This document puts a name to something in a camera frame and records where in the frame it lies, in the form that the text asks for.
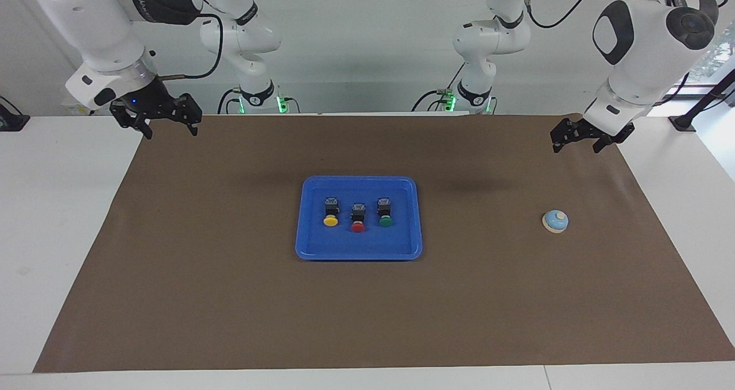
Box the light blue call bell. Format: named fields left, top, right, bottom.
left=541, top=209, right=569, bottom=233

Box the blue plastic tray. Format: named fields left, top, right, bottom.
left=295, top=175, right=424, bottom=261

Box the white yellow power strip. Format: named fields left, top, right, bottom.
left=62, top=102, right=113, bottom=116

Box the black clamp stand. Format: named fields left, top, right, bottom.
left=668, top=68, right=735, bottom=132

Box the window with greenery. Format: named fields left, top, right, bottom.
left=683, top=20, right=735, bottom=86

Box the brown table mat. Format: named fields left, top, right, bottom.
left=33, top=113, right=735, bottom=373

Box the black right base cable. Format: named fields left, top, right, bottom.
left=217, top=87, right=245, bottom=115

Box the black base cable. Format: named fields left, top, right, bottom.
left=411, top=63, right=467, bottom=113
left=217, top=87, right=245, bottom=115

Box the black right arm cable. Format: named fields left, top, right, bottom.
left=155, top=12, right=223, bottom=80

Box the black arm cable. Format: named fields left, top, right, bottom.
left=519, top=0, right=729, bottom=30
left=155, top=12, right=223, bottom=80

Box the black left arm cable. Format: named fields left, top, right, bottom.
left=519, top=0, right=729, bottom=30

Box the black desk mount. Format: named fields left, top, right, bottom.
left=0, top=95, right=30, bottom=132

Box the black left base cable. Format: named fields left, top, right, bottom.
left=411, top=63, right=467, bottom=113

